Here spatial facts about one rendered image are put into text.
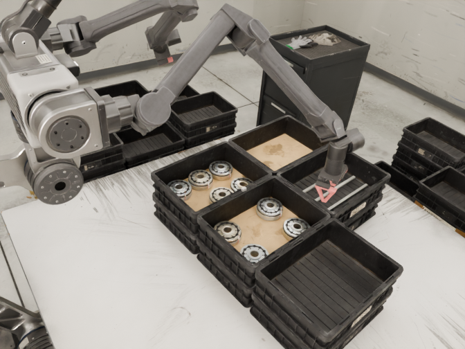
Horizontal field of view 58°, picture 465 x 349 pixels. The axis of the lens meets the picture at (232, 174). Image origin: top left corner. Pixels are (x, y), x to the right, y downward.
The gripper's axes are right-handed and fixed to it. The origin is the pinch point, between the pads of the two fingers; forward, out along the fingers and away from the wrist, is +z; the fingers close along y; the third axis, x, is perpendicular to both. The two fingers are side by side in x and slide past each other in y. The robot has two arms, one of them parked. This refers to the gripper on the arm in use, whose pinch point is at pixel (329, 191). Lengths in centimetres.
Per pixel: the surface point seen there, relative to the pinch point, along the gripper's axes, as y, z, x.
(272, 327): -35.8, 32.5, 2.0
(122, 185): -4, 32, 92
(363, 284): -10.6, 24.8, -19.9
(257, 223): -4.2, 22.5, 23.2
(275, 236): -6.9, 22.9, 14.7
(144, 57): 217, 83, 259
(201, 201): -6, 21, 48
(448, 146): 161, 62, -40
